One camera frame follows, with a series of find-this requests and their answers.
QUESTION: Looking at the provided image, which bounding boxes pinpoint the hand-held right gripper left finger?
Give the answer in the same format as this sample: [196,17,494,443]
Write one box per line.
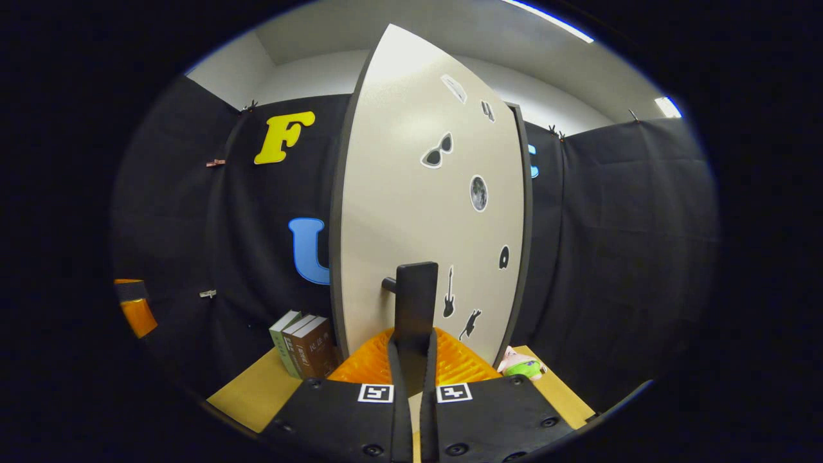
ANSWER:
[259,327,415,463]

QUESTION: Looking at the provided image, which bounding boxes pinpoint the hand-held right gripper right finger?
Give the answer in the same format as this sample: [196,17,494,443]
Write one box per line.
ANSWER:
[419,327,577,463]

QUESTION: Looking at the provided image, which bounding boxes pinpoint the black cabinet door handle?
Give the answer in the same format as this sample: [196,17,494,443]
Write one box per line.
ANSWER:
[381,261,440,399]

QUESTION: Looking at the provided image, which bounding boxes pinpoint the dark grey cabinet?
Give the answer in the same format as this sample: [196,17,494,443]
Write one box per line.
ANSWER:
[505,102,535,367]

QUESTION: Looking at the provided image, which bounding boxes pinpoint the beige cabinet door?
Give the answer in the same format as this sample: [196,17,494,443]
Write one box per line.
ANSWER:
[329,24,528,374]

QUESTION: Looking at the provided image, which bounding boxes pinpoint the pink and green plush toy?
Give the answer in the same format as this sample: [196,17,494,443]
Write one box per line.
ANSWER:
[497,345,548,381]

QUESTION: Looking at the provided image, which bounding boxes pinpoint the white and brown book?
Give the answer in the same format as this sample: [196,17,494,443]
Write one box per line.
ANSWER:
[283,314,317,379]

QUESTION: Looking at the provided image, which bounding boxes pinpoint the black backdrop cloth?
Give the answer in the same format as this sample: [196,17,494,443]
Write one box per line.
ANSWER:
[109,74,719,412]

